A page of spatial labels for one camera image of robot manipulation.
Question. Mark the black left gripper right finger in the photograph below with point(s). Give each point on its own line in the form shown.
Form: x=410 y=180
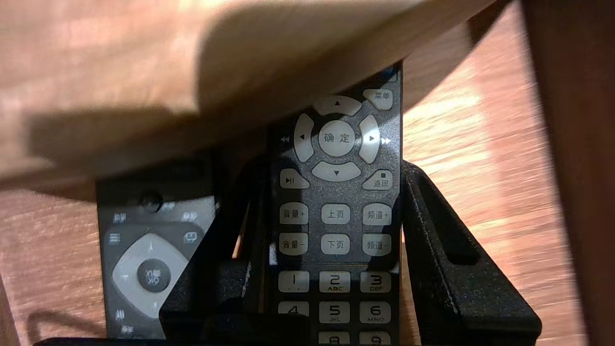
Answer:
x=461 y=288

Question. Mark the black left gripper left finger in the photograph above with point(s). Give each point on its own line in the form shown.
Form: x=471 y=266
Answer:
x=202 y=293

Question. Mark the wooden nightstand drawer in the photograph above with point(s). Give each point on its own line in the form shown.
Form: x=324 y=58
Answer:
x=480 y=168

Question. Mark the black remote with coloured buttons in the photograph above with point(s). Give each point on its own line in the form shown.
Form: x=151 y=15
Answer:
x=336 y=216

